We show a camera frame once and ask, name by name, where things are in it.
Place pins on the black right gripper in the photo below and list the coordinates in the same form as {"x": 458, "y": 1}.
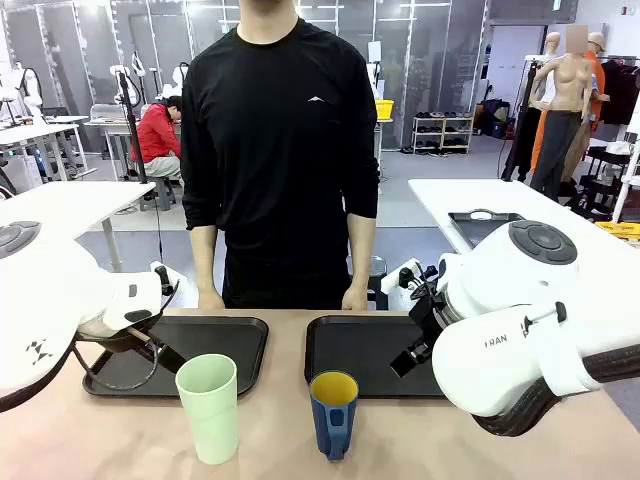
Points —
{"x": 425, "y": 320}

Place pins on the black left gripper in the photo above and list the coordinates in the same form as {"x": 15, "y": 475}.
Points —
{"x": 167, "y": 357}

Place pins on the tall light green cup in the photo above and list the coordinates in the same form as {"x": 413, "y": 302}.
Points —
{"x": 209, "y": 405}

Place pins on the person's right forearm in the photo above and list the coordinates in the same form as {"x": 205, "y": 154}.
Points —
{"x": 204, "y": 260}

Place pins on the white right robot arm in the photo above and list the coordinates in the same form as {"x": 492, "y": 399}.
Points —
{"x": 505, "y": 305}

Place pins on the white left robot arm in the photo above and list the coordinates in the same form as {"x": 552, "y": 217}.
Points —
{"x": 45, "y": 295}

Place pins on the person's left forearm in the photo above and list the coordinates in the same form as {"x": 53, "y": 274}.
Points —
{"x": 361, "y": 255}

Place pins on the person's right hand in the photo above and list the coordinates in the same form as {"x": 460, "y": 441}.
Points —
{"x": 211, "y": 301}

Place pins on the person's left hand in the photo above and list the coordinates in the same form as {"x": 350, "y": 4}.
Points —
{"x": 354, "y": 301}

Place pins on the black plastic tray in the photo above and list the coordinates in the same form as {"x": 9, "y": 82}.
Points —
{"x": 357, "y": 345}
{"x": 215, "y": 345}

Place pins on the blue mug yellow inside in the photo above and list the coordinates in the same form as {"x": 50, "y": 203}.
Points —
{"x": 332, "y": 420}

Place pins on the grey stool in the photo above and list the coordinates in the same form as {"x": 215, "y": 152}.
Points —
{"x": 159, "y": 192}

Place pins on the white table with grey leg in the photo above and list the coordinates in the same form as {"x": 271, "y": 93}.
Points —
{"x": 70, "y": 200}

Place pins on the white shoe rack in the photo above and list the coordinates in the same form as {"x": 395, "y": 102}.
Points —
{"x": 442, "y": 132}

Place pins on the yellow plastic bin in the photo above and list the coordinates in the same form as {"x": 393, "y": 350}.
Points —
{"x": 383, "y": 109}

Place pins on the yellow flat object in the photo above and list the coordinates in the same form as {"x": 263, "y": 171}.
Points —
{"x": 620, "y": 229}

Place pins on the black tripod with folded legs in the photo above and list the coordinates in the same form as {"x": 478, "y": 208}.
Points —
{"x": 520, "y": 125}

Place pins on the seated person in red jacket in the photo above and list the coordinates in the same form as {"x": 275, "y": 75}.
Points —
{"x": 157, "y": 140}

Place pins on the person's black shirt torso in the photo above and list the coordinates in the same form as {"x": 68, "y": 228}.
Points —
{"x": 280, "y": 150}

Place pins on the black utility cart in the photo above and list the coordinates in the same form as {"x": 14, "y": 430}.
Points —
{"x": 600, "y": 180}

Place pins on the black tripod pole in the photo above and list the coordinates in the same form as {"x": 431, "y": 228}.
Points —
{"x": 131, "y": 125}

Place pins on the bare beige mannequin grey trousers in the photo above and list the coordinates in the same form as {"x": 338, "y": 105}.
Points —
{"x": 562, "y": 110}

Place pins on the white background desk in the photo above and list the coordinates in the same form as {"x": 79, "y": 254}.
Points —
{"x": 35, "y": 135}

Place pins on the mannequin in orange clothes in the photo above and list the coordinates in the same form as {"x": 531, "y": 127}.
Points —
{"x": 596, "y": 85}

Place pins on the hanging black clothes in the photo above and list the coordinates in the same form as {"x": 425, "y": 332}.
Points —
{"x": 620, "y": 90}

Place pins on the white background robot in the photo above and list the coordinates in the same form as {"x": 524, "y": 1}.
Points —
{"x": 27, "y": 90}

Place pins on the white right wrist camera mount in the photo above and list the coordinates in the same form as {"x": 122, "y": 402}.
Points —
{"x": 395, "y": 280}

